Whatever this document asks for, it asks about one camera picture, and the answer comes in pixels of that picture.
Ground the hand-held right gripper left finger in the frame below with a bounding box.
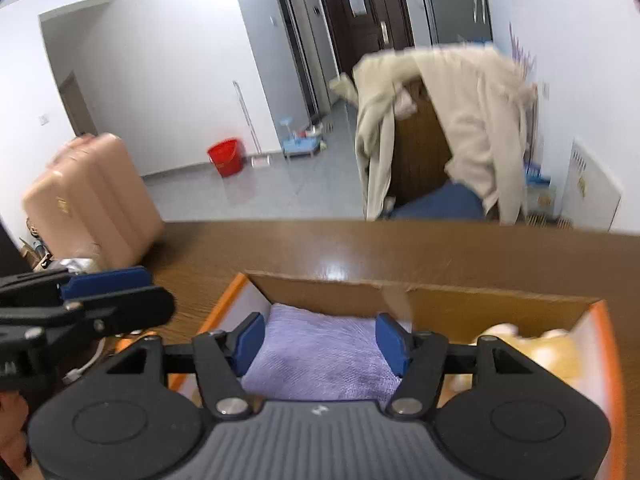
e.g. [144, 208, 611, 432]
[102, 312, 266, 420]

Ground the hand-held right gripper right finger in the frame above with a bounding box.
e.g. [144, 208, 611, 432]
[375, 312, 538, 419]

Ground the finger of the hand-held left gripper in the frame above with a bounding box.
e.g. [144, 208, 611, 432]
[0, 286, 176, 349]
[0, 266, 153, 309]

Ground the orange cardboard box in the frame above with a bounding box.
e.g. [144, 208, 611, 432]
[167, 271, 628, 480]

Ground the purple towel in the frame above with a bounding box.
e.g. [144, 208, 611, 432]
[240, 302, 403, 402]

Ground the yellow plush toy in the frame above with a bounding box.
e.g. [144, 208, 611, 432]
[445, 322, 583, 396]

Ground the person's left forearm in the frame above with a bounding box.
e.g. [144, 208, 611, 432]
[0, 391, 34, 480]

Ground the pink suitcase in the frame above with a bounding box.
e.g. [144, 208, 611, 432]
[22, 132, 166, 271]

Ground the blue cloth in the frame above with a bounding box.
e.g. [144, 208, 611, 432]
[387, 182, 489, 221]

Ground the red bucket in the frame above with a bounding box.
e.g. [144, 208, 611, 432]
[207, 138, 244, 178]

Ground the wooden chair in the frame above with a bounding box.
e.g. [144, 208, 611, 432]
[392, 82, 457, 209]

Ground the small blue stool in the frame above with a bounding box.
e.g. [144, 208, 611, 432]
[281, 136, 321, 162]

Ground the white mop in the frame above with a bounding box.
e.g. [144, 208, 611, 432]
[232, 81, 272, 167]

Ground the blue plastic package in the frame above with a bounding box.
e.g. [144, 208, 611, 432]
[522, 160, 557, 212]

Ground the beige jacket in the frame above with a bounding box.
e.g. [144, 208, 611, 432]
[330, 45, 539, 226]

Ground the dark brown door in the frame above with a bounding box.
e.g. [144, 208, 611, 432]
[315, 0, 416, 79]

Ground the grey refrigerator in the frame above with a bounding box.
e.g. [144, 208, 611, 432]
[415, 0, 494, 49]

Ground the white charger cable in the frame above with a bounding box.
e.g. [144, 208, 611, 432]
[62, 337, 109, 384]

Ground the grey door frame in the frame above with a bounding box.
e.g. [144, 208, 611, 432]
[266, 0, 332, 122]

